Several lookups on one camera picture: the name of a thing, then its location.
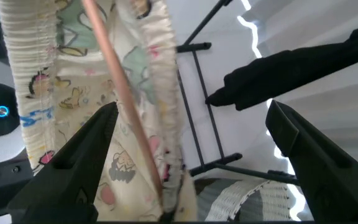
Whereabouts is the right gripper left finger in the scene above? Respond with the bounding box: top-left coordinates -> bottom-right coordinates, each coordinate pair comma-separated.
6,101 -> 119,223

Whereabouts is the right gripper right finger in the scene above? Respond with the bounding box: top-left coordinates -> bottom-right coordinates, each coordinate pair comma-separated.
265,99 -> 358,223

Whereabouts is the cream printed garment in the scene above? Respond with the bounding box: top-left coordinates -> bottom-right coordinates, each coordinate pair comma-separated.
0,0 -> 198,222

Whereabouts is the pink clothes hanger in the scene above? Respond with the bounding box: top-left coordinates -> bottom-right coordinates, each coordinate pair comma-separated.
81,0 -> 165,200

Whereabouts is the black garment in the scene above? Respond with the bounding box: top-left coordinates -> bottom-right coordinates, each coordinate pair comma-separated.
204,26 -> 358,112

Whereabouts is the white laundry basket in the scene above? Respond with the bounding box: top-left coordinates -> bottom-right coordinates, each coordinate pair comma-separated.
194,177 -> 295,222

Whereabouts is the black clothes rack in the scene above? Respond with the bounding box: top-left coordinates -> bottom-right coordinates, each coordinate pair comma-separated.
175,0 -> 301,187

